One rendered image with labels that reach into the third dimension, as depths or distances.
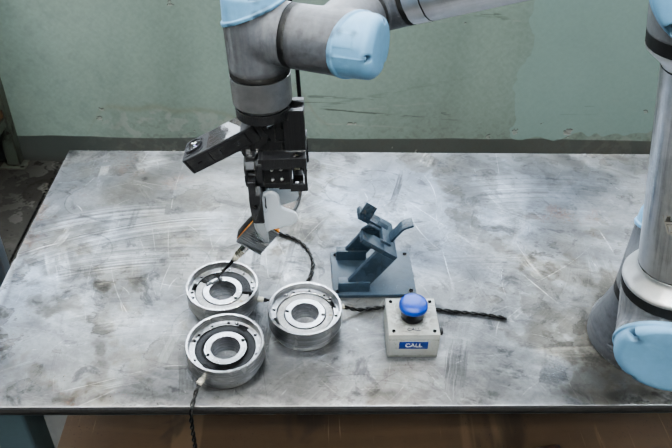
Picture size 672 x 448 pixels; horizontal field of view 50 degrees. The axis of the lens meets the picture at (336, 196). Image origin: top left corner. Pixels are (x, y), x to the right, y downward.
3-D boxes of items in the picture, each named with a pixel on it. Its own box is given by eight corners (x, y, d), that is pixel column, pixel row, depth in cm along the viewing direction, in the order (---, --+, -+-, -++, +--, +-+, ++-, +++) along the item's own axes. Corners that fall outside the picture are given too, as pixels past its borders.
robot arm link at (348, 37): (402, -9, 83) (315, -19, 86) (367, 28, 74) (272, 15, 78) (400, 55, 87) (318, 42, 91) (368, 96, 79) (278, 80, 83)
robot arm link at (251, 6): (270, 0, 77) (202, -9, 80) (279, 92, 83) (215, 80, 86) (301, -25, 83) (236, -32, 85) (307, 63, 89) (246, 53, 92)
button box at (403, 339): (387, 357, 100) (389, 333, 97) (383, 320, 106) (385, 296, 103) (445, 357, 100) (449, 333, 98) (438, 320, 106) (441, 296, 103)
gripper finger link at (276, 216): (299, 251, 99) (295, 194, 95) (256, 253, 99) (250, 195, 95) (300, 239, 102) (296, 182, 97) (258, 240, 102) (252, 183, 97)
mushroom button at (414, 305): (398, 336, 100) (400, 311, 97) (395, 315, 103) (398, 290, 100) (426, 336, 100) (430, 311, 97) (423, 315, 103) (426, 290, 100)
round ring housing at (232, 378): (218, 323, 105) (216, 303, 102) (279, 350, 101) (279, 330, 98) (172, 373, 97) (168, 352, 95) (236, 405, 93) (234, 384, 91)
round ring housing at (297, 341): (283, 364, 99) (283, 344, 96) (258, 312, 107) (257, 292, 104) (353, 341, 102) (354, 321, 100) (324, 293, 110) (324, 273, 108)
